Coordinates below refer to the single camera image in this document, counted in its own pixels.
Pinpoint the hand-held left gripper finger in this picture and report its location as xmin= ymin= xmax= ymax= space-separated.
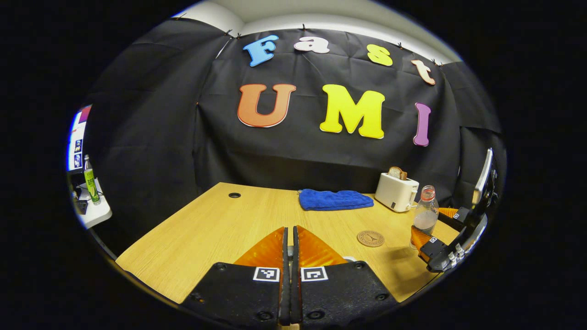
xmin=181 ymin=226 xmax=289 ymax=327
xmin=292 ymin=225 xmax=399 ymax=327

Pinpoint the clear plastic water bottle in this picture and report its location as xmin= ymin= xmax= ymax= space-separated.
xmin=410 ymin=185 xmax=439 ymax=250

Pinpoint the round brown coaster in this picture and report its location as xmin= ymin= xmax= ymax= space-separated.
xmin=357 ymin=230 xmax=385 ymax=248

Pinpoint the green bottle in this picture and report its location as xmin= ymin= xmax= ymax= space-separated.
xmin=83 ymin=155 xmax=100 ymax=205

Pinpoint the white toaster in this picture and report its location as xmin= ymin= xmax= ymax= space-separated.
xmin=375 ymin=172 xmax=419 ymax=213

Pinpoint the blue towel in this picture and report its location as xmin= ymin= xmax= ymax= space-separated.
xmin=299 ymin=189 xmax=374 ymax=211

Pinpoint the black backdrop cloth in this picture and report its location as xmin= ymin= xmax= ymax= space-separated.
xmin=85 ymin=18 xmax=507 ymax=257

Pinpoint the white side table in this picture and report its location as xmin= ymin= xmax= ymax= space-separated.
xmin=73 ymin=179 xmax=112 ymax=230

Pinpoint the computer monitor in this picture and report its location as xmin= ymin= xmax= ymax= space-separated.
xmin=68 ymin=104 xmax=92 ymax=172

